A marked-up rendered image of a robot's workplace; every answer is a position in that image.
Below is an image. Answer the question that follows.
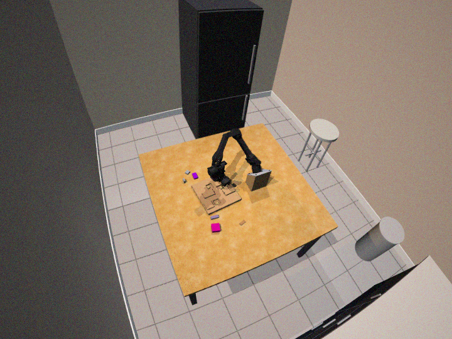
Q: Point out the magenta block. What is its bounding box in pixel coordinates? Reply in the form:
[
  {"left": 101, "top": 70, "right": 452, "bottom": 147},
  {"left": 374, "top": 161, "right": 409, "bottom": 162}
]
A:
[{"left": 211, "top": 223, "right": 220, "bottom": 233}]

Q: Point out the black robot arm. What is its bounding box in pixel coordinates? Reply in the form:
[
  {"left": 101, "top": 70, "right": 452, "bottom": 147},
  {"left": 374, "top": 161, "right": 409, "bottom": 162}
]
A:
[{"left": 207, "top": 129, "right": 262, "bottom": 182}]

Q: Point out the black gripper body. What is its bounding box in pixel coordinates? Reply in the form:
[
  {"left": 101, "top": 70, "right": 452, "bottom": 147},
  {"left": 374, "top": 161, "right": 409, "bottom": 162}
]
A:
[{"left": 217, "top": 170, "right": 230, "bottom": 186}]

